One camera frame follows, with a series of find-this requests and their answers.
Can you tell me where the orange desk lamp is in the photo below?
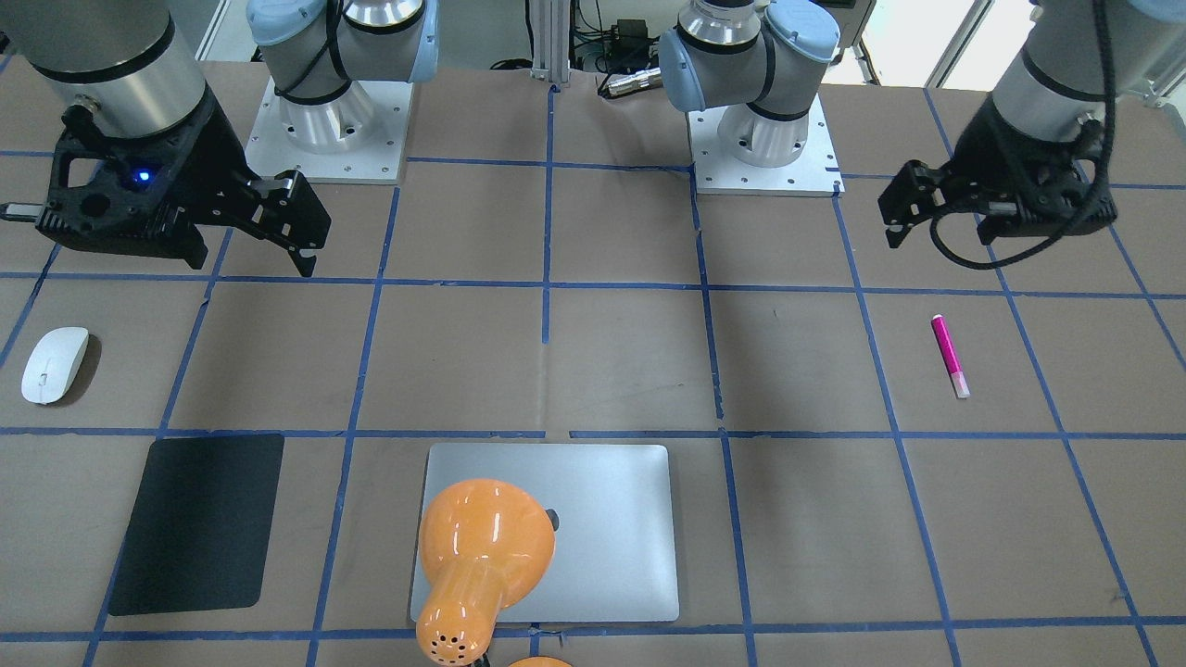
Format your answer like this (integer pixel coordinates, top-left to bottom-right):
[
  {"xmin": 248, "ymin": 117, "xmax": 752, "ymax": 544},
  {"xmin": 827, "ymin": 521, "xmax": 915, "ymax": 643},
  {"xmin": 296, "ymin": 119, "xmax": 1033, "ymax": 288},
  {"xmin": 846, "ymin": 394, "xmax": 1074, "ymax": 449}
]
[{"xmin": 416, "ymin": 478, "xmax": 560, "ymax": 666}]

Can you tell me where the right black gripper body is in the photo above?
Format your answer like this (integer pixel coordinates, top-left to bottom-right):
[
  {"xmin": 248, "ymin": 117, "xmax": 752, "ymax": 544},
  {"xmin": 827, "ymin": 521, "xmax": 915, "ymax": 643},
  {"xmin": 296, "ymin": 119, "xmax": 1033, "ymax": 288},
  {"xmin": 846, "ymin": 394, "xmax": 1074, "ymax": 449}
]
[{"xmin": 36, "ymin": 89, "xmax": 264, "ymax": 269}]

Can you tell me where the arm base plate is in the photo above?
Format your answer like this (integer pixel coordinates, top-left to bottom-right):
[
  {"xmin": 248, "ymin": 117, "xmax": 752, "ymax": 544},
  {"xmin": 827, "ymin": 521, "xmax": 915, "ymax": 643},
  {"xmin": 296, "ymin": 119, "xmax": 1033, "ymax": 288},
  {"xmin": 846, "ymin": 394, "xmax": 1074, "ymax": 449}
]
[
  {"xmin": 687, "ymin": 96, "xmax": 844, "ymax": 197},
  {"xmin": 246, "ymin": 82, "xmax": 416, "ymax": 186}
]

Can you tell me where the white computer mouse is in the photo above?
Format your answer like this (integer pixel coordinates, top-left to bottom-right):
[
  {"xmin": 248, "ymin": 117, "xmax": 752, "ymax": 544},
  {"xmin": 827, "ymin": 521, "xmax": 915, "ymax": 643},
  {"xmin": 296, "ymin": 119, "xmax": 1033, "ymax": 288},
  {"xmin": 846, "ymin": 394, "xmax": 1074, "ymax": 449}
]
[{"xmin": 20, "ymin": 326, "xmax": 90, "ymax": 405}]

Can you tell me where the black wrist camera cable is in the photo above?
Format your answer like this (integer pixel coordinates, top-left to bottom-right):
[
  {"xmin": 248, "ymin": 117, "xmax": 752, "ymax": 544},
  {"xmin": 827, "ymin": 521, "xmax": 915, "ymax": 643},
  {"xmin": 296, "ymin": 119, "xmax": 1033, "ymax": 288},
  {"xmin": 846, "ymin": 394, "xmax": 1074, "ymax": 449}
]
[{"xmin": 929, "ymin": 0, "xmax": 1117, "ymax": 271}]

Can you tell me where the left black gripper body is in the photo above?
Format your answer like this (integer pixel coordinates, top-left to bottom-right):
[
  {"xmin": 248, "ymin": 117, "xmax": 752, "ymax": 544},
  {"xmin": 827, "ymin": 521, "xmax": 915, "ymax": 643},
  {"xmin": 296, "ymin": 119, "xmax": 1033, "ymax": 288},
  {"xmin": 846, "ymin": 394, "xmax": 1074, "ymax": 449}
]
[{"xmin": 940, "ymin": 100, "xmax": 1117, "ymax": 240}]

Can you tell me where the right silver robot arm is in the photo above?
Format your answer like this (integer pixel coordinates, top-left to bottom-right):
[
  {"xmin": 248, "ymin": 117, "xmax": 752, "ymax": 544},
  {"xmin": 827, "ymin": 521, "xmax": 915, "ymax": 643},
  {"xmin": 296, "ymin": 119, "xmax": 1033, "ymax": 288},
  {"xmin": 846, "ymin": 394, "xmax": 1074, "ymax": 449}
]
[{"xmin": 4, "ymin": 1, "xmax": 439, "ymax": 277}]

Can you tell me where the pink pen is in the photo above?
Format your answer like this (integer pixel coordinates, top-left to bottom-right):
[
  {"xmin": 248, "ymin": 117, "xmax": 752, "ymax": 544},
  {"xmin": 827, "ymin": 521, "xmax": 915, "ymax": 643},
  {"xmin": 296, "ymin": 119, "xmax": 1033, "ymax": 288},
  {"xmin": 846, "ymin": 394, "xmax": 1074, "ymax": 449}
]
[{"xmin": 930, "ymin": 315, "xmax": 971, "ymax": 400}]

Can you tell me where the black mousepad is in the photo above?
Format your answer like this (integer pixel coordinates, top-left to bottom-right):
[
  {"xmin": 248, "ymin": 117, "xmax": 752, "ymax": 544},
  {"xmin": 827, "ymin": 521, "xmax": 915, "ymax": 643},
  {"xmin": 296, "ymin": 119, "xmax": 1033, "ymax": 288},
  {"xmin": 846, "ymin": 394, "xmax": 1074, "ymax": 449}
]
[{"xmin": 107, "ymin": 434, "xmax": 285, "ymax": 617}]

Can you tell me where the aluminium frame post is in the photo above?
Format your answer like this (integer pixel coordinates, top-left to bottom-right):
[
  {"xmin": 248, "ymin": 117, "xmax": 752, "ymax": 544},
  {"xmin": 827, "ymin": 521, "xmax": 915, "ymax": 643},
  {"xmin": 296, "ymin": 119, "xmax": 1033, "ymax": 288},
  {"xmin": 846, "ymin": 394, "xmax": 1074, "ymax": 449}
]
[{"xmin": 528, "ymin": 0, "xmax": 572, "ymax": 90}]

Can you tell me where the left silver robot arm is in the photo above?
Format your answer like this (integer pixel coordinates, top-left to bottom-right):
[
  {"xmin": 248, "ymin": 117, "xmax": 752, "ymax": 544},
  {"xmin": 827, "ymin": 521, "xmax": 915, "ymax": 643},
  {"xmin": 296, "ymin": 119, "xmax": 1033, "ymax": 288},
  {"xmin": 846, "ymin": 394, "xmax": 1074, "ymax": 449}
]
[{"xmin": 658, "ymin": 1, "xmax": 1185, "ymax": 271}]

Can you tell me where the silver laptop notebook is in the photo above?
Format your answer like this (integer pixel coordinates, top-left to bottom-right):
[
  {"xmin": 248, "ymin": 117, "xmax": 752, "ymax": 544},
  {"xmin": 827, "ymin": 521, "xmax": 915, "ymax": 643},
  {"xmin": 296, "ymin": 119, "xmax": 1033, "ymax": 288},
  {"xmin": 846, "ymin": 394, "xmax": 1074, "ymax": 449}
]
[{"xmin": 423, "ymin": 442, "xmax": 680, "ymax": 624}]

